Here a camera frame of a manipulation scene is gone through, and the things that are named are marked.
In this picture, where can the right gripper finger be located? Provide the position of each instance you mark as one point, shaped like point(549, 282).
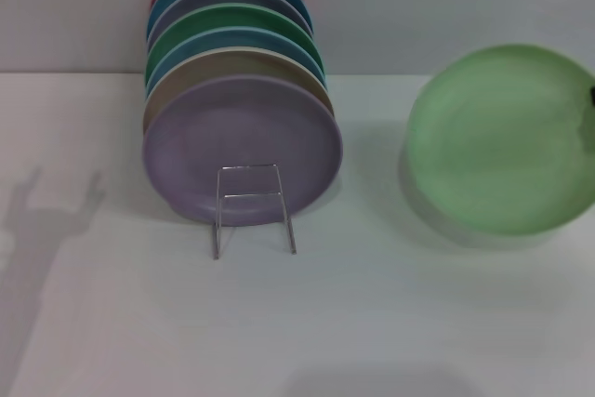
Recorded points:
point(592, 94)

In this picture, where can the light green plate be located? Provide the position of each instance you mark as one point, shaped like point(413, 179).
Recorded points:
point(497, 141)

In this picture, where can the dark green plate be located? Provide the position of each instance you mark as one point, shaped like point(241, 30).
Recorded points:
point(232, 18)

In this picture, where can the beige plate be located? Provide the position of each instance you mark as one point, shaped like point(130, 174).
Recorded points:
point(218, 64)

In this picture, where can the lavender plate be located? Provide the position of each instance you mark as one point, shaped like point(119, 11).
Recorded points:
point(209, 136)

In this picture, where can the light blue plate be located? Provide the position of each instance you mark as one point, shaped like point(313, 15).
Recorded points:
point(204, 41)

